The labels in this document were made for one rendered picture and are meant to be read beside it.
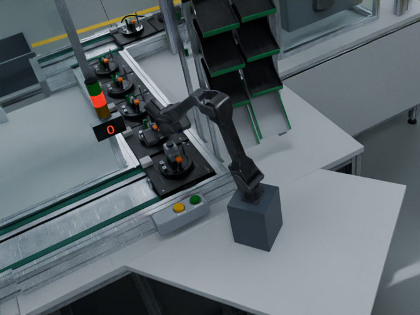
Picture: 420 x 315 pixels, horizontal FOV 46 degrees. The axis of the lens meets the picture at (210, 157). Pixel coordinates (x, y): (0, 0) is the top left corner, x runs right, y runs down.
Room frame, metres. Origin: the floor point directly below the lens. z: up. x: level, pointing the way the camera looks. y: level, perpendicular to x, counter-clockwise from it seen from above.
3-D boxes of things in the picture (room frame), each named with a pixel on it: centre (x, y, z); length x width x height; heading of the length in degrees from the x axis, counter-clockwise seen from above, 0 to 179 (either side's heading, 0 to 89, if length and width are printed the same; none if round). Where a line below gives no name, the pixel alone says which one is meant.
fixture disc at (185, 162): (1.56, 0.14, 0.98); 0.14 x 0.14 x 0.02
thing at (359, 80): (2.73, -0.84, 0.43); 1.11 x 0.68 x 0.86; 108
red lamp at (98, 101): (1.61, 0.36, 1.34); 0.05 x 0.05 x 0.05
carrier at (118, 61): (2.50, 0.45, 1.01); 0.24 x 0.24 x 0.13; 18
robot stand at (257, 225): (1.21, -0.12, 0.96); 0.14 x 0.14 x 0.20; 55
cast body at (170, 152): (1.57, 0.15, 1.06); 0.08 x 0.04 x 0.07; 19
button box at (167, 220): (1.33, 0.16, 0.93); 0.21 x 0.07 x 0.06; 108
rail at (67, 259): (1.33, 0.36, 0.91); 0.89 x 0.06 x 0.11; 108
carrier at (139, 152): (1.80, 0.22, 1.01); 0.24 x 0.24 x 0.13; 18
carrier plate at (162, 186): (1.56, 0.14, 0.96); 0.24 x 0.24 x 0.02; 18
